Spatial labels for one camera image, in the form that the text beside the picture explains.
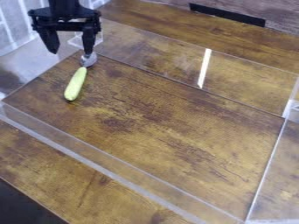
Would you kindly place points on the black strip on table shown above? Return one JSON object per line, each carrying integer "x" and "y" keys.
{"x": 228, "y": 15}

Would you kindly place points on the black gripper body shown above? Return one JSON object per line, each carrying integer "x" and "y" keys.
{"x": 64, "y": 15}

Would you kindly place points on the green handled metal spoon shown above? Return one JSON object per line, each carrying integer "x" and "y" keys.
{"x": 76, "y": 81}

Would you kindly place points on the clear acrylic enclosure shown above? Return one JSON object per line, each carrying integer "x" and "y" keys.
{"x": 181, "y": 136}

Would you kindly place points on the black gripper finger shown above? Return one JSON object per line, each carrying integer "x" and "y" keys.
{"x": 88, "y": 37}
{"x": 49, "y": 37}

